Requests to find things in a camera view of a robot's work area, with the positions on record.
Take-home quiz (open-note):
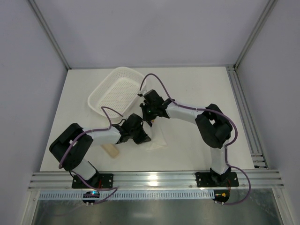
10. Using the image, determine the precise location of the white paper napkin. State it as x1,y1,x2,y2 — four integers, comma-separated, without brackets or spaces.
143,120,167,151

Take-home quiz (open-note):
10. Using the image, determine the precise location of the slotted grey cable duct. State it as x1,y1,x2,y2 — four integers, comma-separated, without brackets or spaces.
38,189,214,200

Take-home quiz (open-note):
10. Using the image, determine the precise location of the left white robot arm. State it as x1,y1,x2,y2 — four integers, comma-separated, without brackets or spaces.
49,113,152,189

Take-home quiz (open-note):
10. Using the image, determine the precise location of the right black controller board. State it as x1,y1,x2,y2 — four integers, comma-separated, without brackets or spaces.
213,192,230,205

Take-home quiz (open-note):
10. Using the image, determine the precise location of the white perforated plastic basket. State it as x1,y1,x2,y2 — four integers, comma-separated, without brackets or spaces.
87,67,146,119

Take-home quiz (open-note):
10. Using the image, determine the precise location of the right side aluminium rail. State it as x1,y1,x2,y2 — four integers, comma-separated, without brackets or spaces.
226,65,269,170

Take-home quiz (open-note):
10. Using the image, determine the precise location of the aluminium rail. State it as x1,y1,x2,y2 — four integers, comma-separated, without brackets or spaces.
29,170,284,190
226,65,269,170

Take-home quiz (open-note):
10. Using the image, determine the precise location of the aluminium front rail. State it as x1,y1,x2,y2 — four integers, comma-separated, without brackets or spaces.
29,170,284,190

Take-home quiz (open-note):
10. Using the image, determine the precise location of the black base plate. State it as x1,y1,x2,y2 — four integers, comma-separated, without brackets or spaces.
72,172,113,189
195,172,239,188

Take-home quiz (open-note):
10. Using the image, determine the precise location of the black controller board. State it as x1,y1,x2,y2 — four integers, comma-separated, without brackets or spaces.
213,192,230,205
82,191,100,206

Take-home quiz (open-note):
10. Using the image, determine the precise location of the right aluminium corner post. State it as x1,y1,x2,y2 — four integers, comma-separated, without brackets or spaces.
234,0,278,70

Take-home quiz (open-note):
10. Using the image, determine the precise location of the beige wooden cutlery tray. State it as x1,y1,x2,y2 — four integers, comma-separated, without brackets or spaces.
101,144,120,158

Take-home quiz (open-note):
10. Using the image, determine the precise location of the aluminium corner post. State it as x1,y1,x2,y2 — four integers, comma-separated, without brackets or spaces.
27,0,71,70
234,0,278,70

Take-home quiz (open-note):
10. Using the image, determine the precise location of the left aluminium corner post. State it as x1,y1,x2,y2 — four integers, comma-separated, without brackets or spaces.
27,0,71,70

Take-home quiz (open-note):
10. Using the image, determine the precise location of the left black controller board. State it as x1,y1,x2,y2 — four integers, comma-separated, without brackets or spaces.
82,191,100,206

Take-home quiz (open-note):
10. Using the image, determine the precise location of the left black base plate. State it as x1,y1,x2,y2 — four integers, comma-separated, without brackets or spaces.
72,172,113,189

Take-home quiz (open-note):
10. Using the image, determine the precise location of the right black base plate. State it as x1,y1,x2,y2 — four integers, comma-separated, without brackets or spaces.
195,172,239,188

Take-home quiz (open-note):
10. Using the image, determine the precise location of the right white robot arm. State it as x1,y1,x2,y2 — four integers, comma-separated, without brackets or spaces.
138,90,233,187

